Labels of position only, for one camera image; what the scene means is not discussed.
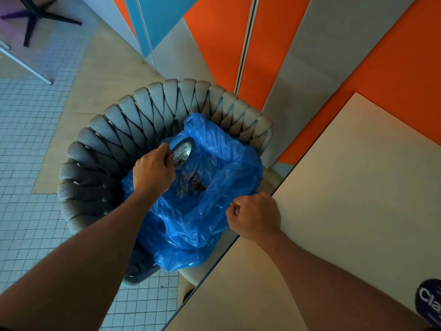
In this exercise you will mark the person's left forearm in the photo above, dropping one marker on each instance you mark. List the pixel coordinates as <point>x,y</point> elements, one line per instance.
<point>75,268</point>

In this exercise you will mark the person's left hand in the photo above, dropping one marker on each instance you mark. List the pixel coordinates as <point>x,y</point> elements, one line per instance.
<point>153,172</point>

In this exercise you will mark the blue plastic garbage bag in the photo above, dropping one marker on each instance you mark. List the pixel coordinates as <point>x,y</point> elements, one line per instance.
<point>203,203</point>

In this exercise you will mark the person's right hand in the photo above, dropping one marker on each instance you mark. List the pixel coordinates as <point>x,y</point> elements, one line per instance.
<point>256,217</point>

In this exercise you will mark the dark blue round sticker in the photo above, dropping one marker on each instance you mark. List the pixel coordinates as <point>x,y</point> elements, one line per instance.
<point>430,301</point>

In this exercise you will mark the white metal table leg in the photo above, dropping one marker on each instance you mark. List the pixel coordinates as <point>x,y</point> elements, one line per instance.
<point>24,65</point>

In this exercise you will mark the person's right forearm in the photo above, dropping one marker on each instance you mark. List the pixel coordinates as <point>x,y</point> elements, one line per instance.
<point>330,286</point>

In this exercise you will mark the person's right fingers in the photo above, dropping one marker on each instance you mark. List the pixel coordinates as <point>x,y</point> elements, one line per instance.
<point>236,212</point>

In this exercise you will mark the black star table base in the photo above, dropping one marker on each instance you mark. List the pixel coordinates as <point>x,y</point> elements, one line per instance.
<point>34,15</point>

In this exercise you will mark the round metal ashtray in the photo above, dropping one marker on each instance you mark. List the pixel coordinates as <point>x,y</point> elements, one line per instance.
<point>182,154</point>

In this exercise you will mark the person's left fingers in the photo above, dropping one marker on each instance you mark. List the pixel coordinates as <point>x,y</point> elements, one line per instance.
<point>166,153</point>

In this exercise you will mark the ash debris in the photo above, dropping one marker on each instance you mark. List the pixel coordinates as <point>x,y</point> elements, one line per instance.
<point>191,184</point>

